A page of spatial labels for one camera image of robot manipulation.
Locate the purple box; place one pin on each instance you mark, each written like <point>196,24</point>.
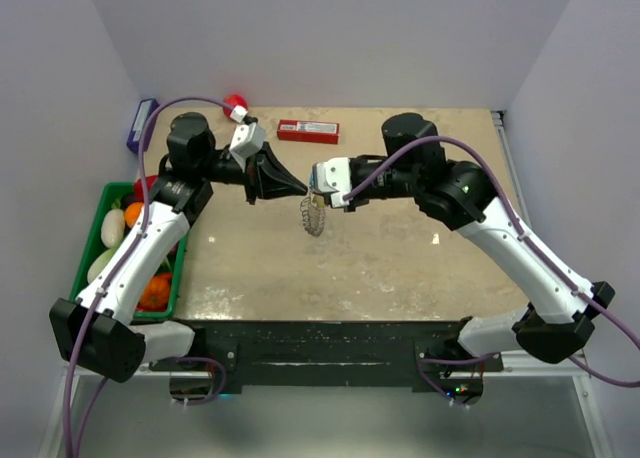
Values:
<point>145,108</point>

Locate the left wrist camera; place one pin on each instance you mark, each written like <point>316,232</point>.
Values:
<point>247,140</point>

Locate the orange pumpkin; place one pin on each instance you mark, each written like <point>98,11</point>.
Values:
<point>156,295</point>

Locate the red bell pepper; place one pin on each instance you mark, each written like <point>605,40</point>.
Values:
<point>139,187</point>

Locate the orange fruit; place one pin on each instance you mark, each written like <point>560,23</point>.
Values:
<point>132,213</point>

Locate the blue grey keyring with rings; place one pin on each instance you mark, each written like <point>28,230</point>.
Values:
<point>312,218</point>

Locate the red tomato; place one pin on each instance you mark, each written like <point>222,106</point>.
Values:
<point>235,100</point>

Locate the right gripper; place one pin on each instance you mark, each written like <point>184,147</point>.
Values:
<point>356,200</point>

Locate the green plastic bin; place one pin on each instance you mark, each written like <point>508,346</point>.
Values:
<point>121,195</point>

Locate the white radish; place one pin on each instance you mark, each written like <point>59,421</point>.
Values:
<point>112,228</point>

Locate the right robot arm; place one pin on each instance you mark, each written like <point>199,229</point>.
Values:
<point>450,183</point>

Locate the aluminium frame rail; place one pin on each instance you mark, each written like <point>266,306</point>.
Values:
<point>529,409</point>

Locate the red rectangular box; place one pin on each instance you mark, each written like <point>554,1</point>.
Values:
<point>308,131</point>

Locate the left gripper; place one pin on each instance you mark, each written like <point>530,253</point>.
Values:
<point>265,188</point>

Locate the green cabbage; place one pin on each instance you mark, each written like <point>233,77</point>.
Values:
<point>99,264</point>

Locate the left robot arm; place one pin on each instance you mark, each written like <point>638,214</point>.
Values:
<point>94,331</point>

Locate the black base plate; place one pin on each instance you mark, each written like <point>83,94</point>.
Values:
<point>418,355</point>

